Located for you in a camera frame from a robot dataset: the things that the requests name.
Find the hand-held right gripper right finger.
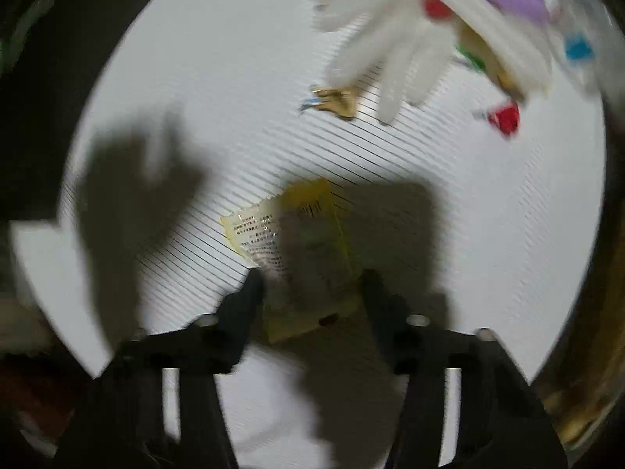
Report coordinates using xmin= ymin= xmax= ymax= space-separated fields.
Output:
xmin=360 ymin=269 xmax=570 ymax=469

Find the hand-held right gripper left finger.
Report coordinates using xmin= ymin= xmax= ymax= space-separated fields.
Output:
xmin=54 ymin=269 xmax=267 ymax=469

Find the yellow clear sachet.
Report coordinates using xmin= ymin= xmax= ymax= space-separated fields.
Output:
xmin=219 ymin=178 xmax=364 ymax=345

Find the gold candy wrapper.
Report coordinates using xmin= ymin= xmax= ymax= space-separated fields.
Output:
xmin=299 ymin=84 xmax=359 ymax=120

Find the clear plastic container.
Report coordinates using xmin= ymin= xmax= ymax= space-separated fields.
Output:
xmin=537 ymin=0 xmax=621 ymax=103

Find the white striped tablecloth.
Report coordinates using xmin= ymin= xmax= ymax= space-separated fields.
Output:
xmin=10 ymin=0 xmax=609 ymax=469

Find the green wrapped candy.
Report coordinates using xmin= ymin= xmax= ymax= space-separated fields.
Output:
xmin=456 ymin=45 xmax=486 ymax=73

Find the white disposable glove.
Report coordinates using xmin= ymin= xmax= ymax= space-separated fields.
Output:
xmin=312 ymin=0 xmax=555 ymax=125

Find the blue packet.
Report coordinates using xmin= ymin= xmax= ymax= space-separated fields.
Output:
xmin=564 ymin=32 xmax=595 ymax=63

